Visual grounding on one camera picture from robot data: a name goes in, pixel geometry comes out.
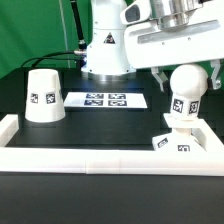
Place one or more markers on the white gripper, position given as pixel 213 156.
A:
pixel 170 32

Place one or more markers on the white lamp bulb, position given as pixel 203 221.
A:
pixel 188 83

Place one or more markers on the white lamp base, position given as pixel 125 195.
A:
pixel 180 138

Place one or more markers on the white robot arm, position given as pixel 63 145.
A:
pixel 106 54

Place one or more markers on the white lamp shade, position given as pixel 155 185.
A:
pixel 44 101

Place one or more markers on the white marker sheet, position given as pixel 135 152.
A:
pixel 105 100

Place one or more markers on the white U-shaped frame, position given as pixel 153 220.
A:
pixel 47 160

